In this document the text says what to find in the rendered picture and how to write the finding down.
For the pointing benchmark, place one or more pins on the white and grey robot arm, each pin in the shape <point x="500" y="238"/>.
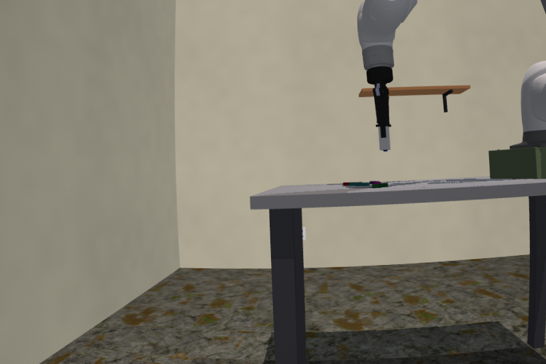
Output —
<point x="377" y="21"/>

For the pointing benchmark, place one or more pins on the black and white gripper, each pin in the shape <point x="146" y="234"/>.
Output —
<point x="381" y="75"/>

